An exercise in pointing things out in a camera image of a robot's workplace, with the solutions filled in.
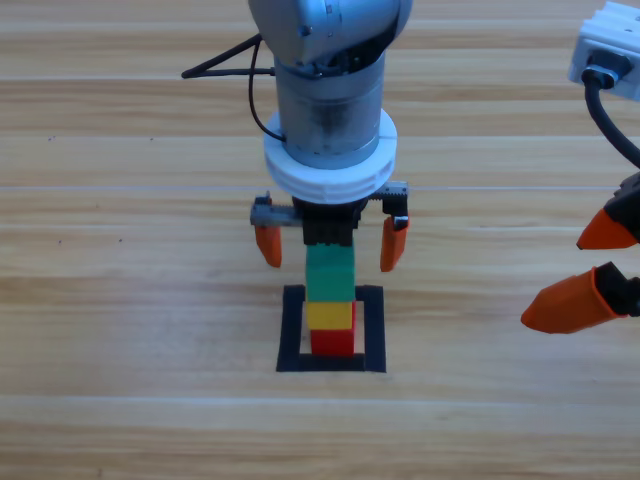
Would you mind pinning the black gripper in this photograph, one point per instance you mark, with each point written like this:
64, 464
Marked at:
327, 225
629, 210

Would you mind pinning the green wooden block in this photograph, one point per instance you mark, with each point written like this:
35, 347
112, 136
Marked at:
330, 275

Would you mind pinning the yellow wooden block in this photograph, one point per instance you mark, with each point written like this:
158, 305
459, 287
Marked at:
327, 315

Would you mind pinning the red wooden block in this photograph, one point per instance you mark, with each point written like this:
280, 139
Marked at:
332, 342

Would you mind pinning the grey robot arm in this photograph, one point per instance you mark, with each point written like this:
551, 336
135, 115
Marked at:
330, 100

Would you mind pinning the black tape square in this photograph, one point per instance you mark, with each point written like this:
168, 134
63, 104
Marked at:
290, 340

